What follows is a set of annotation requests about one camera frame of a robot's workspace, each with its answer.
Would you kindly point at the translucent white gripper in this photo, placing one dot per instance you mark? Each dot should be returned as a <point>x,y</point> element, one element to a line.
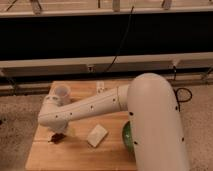
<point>59,128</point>

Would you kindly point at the dark red pepper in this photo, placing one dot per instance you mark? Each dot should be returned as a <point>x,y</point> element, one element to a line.
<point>56,138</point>

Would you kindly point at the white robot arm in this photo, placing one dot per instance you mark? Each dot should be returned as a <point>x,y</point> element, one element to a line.
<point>156,127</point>

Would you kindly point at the white sponge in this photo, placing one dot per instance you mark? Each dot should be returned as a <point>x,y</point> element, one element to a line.
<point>96,135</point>

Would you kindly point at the wooden cutting board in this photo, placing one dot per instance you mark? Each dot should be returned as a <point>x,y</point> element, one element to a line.
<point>74,153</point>

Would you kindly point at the white plastic cup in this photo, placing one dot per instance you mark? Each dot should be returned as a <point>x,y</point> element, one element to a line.
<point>63,91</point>

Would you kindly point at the green bowl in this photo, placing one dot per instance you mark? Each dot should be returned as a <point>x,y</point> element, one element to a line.
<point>127,137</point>

